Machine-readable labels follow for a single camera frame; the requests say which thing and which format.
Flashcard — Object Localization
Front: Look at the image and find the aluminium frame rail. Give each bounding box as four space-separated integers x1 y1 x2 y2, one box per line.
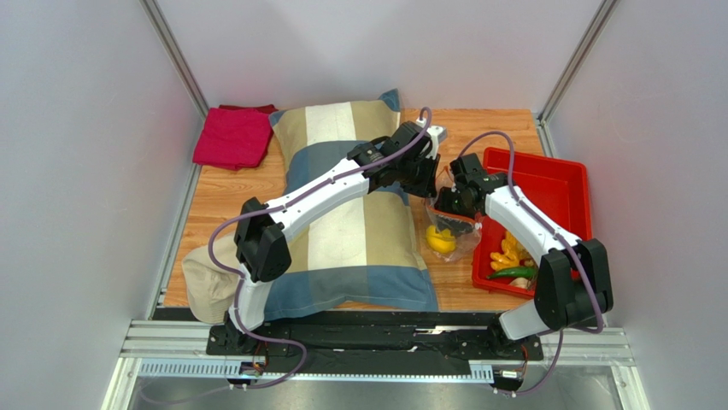
104 310 649 409

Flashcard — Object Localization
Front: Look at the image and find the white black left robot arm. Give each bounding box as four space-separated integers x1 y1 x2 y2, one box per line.
228 118 447 335

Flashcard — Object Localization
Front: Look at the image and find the striped blue beige pillow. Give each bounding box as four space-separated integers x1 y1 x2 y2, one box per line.
265 89 439 320

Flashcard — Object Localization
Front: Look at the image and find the red folded cloth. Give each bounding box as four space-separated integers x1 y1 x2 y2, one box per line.
192 104 277 171

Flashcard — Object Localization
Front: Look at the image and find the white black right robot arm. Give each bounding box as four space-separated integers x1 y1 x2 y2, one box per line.
441 154 614 341

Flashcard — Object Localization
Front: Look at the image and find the beige fabric hat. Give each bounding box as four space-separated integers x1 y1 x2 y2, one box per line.
181 245 239 325

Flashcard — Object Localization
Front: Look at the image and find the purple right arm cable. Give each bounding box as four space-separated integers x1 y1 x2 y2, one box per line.
455 130 605 397

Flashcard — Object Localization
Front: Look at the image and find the white fake garlic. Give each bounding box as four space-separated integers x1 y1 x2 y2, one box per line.
509 278 531 290

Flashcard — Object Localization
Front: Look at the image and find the yellow fake lemon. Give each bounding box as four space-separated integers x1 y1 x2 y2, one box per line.
425 225 457 255

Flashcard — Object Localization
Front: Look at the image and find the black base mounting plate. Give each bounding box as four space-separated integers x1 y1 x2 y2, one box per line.
206 324 544 360

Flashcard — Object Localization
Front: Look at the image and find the green fake chili pepper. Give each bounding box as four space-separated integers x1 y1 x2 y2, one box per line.
488 266 537 280

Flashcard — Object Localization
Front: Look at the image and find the yellow fake bell pepper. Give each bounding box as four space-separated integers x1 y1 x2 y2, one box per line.
490 231 535 272

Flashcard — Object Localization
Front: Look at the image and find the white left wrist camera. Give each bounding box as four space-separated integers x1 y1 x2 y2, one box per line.
420 125 447 159

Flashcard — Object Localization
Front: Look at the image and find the clear zip top bag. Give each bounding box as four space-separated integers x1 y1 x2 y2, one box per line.
423 166 482 263

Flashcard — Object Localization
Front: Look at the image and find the red plastic tray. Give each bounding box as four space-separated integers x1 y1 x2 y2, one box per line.
472 152 593 299

